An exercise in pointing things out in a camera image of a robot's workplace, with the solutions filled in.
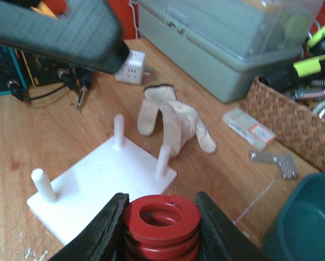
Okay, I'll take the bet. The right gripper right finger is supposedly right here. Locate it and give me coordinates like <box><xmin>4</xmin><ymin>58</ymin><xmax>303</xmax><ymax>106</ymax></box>
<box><xmin>195</xmin><ymin>191</ymin><xmax>270</xmax><ymax>261</ymax></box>

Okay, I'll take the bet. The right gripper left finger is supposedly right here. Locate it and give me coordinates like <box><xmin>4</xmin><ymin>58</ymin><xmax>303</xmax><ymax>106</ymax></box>
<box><xmin>50</xmin><ymin>192</ymin><xmax>129</xmax><ymax>261</ymax></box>

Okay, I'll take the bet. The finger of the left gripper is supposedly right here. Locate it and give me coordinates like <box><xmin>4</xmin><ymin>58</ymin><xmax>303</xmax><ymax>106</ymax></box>
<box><xmin>0</xmin><ymin>1</ymin><xmax>130</xmax><ymax>74</ymax></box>

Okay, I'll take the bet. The large red spring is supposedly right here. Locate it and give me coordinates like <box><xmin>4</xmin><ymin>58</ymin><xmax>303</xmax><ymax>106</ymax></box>
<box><xmin>124</xmin><ymin>195</ymin><xmax>201</xmax><ymax>260</ymax></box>

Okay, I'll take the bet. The white power adapter cube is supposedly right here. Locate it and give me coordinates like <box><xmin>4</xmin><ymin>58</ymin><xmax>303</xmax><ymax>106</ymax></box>
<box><xmin>115</xmin><ymin>50</ymin><xmax>152</xmax><ymax>85</ymax></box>

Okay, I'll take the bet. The teal plastic tray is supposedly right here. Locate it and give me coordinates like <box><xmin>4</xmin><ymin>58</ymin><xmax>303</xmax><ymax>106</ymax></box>
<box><xmin>261</xmin><ymin>173</ymin><xmax>325</xmax><ymax>260</ymax></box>

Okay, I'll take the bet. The teal box device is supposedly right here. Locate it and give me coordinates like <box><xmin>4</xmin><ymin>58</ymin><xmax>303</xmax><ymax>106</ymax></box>
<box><xmin>0</xmin><ymin>45</ymin><xmax>30</xmax><ymax>95</ymax></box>

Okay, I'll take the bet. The small labelled parts box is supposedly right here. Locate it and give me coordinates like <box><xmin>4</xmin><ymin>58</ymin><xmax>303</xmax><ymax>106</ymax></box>
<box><xmin>222</xmin><ymin>108</ymin><xmax>277</xmax><ymax>151</ymax></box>

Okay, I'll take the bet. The white work glove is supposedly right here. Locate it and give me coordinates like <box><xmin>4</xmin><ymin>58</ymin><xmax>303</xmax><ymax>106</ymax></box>
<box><xmin>137</xmin><ymin>84</ymin><xmax>217</xmax><ymax>158</ymax></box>

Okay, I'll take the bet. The grey plastic toolbox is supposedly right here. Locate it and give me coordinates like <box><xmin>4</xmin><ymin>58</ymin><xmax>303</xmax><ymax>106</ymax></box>
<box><xmin>138</xmin><ymin>0</ymin><xmax>323</xmax><ymax>103</ymax></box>

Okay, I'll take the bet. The woven wicker basket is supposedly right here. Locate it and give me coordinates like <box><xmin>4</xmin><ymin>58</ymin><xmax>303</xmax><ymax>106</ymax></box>
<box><xmin>241</xmin><ymin>77</ymin><xmax>325</xmax><ymax>172</ymax></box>

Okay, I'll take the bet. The white peg base plate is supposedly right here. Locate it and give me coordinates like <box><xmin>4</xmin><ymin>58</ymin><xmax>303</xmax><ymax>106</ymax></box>
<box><xmin>27</xmin><ymin>114</ymin><xmax>177</xmax><ymax>245</ymax></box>

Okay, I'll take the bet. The metal angle bracket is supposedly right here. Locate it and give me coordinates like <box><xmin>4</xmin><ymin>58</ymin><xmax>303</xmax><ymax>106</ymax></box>
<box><xmin>249</xmin><ymin>151</ymin><xmax>298</xmax><ymax>179</ymax></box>

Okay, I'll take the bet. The flexible metal hose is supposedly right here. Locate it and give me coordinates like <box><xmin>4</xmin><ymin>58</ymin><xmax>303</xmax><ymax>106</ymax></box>
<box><xmin>290</xmin><ymin>77</ymin><xmax>325</xmax><ymax>120</ymax></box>

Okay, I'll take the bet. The green black cordless drill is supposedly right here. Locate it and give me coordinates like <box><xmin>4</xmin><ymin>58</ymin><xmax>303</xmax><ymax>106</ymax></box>
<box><xmin>259</xmin><ymin>25</ymin><xmax>325</xmax><ymax>93</ymax></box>

